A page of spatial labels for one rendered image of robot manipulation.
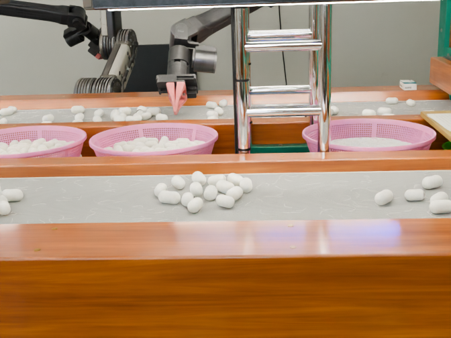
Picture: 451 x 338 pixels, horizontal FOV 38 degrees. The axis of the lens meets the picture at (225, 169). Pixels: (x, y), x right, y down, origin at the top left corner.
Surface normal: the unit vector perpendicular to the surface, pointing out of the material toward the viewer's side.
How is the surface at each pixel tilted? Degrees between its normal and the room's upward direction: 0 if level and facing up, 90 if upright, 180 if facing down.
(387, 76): 90
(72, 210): 0
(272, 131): 90
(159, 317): 90
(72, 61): 90
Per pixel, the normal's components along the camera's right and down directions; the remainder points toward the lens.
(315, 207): -0.04, -0.96
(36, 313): -0.05, 0.28
